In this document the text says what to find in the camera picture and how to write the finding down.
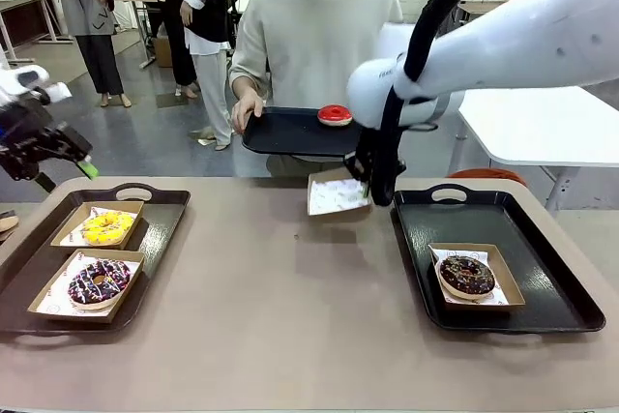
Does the cardboard carton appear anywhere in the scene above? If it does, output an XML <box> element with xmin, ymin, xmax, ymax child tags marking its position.
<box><xmin>153</xmin><ymin>35</ymin><xmax>174</xmax><ymax>69</ymax></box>

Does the tan shoe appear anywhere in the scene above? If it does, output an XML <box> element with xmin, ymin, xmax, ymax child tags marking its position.
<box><xmin>0</xmin><ymin>209</ymin><xmax>21</xmax><ymax>243</ymax></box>

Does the black rimmed serving tray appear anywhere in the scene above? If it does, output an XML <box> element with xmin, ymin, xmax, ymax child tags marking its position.
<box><xmin>241</xmin><ymin>106</ymin><xmax>367</xmax><ymax>161</ymax></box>

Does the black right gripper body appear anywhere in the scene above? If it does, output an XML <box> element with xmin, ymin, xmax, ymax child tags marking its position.
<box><xmin>343</xmin><ymin>128</ymin><xmax>384</xmax><ymax>187</ymax></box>

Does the bystander in white trousers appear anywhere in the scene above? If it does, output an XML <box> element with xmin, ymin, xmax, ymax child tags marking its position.
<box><xmin>177</xmin><ymin>0</ymin><xmax>239</xmax><ymax>152</ymax></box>

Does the orange stool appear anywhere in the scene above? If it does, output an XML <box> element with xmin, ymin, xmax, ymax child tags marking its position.
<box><xmin>447</xmin><ymin>167</ymin><xmax>528</xmax><ymax>187</ymax></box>

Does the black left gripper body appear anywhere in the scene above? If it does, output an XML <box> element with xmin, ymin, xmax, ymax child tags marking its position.
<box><xmin>0</xmin><ymin>99</ymin><xmax>94</xmax><ymax>182</ymax></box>

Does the white smiley print paper liner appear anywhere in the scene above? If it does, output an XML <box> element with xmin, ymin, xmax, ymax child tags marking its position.
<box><xmin>309</xmin><ymin>179</ymin><xmax>371</xmax><ymax>216</ymax></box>
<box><xmin>36</xmin><ymin>251</ymin><xmax>132</xmax><ymax>312</ymax></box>
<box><xmin>428</xmin><ymin>246</ymin><xmax>514</xmax><ymax>309</ymax></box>
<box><xmin>67</xmin><ymin>207</ymin><xmax>98</xmax><ymax>245</ymax></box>

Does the large white table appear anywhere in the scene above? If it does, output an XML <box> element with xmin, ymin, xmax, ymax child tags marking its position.
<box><xmin>456</xmin><ymin>86</ymin><xmax>619</xmax><ymax>214</ymax></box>

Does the black cable hose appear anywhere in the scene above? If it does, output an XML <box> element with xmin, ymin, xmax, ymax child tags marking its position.
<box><xmin>371</xmin><ymin>0</ymin><xmax>514</xmax><ymax>208</ymax></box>

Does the person's right hand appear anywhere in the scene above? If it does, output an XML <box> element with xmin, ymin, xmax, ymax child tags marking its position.
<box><xmin>230</xmin><ymin>93</ymin><xmax>266</xmax><ymax>134</ymax></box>

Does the person's right forearm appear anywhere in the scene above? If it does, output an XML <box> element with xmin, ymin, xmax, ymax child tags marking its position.
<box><xmin>228</xmin><ymin>52</ymin><xmax>272</xmax><ymax>101</ymax></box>

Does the bystander in grey skirt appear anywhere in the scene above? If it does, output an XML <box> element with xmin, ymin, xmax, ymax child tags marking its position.
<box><xmin>21</xmin><ymin>0</ymin><xmax>133</xmax><ymax>108</ymax></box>

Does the yellow sprinkled donut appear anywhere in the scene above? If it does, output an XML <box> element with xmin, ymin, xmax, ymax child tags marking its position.
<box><xmin>80</xmin><ymin>211</ymin><xmax>135</xmax><ymax>246</ymax></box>

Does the person in cream sweater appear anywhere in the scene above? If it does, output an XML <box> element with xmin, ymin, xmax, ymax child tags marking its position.
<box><xmin>228</xmin><ymin>0</ymin><xmax>405</xmax><ymax>177</ymax></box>

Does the chocolate sprinkled donut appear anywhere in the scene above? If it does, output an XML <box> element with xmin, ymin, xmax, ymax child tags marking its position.
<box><xmin>437</xmin><ymin>254</ymin><xmax>497</xmax><ymax>299</ymax></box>

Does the black plastic tray with handles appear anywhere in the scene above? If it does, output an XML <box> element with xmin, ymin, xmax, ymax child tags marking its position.
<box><xmin>392</xmin><ymin>184</ymin><xmax>606</xmax><ymax>335</ymax></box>
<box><xmin>0</xmin><ymin>183</ymin><xmax>192</xmax><ymax>337</ymax></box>

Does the red glazed donut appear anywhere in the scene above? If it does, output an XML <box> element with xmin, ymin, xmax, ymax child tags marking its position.
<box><xmin>316</xmin><ymin>104</ymin><xmax>354</xmax><ymax>128</ymax></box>

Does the brown cardboard donut box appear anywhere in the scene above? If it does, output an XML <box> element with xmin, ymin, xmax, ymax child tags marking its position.
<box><xmin>50</xmin><ymin>200</ymin><xmax>146</xmax><ymax>251</ymax></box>
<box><xmin>427</xmin><ymin>242</ymin><xmax>527</xmax><ymax>313</ymax></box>
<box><xmin>307</xmin><ymin>169</ymin><xmax>373</xmax><ymax>223</ymax></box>
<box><xmin>27</xmin><ymin>248</ymin><xmax>146</xmax><ymax>325</ymax></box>

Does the chocolate white-drizzled donut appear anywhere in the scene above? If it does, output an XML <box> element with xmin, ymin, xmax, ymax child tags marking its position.
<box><xmin>67</xmin><ymin>258</ymin><xmax>133</xmax><ymax>308</ymax></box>

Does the bystander in beige jacket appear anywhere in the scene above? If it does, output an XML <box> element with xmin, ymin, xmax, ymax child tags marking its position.
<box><xmin>134</xmin><ymin>0</ymin><xmax>200</xmax><ymax>100</ymax></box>

